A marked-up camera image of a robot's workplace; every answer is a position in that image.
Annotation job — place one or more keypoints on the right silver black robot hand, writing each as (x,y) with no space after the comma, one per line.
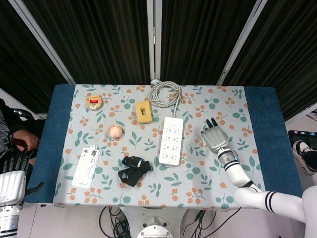
(218,138)

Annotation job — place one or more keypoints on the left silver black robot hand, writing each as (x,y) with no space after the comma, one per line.
(12,186)

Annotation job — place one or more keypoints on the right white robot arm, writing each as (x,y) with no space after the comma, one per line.
(237,171)

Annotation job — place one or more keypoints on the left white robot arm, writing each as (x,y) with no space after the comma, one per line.
(8,219)

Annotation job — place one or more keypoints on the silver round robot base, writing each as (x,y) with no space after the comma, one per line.
(154,230)

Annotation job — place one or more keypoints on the white power strip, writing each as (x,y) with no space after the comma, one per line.
(171,141)

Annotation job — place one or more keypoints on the floral grey tablecloth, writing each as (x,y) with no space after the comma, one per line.
(198,183)

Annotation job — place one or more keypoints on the blue table cover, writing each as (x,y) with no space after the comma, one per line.
(42,153)

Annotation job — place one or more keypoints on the person in black jacket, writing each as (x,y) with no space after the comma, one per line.
(15,119)

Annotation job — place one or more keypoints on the white packaged ruler set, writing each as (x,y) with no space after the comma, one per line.
(85,168)

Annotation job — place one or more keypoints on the yellow sponge with cutout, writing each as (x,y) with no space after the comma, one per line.
(143,119)

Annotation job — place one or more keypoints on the black screen device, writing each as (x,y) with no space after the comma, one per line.
(297,136)

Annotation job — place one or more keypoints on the black and white sneaker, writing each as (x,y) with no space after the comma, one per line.
(305,158)

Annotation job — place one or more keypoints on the black curtain panel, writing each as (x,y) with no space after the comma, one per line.
(19,62)
(99,37)
(284,62)
(198,37)

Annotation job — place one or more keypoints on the pink ball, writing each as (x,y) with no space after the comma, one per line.
(115,131)

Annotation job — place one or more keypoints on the round gold tin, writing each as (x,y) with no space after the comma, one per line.
(94,103)

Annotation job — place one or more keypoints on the white slanted frame post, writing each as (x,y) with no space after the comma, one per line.
(42,39)
(240,42)

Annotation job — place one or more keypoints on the white upright frame post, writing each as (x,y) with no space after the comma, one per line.
(153,37)

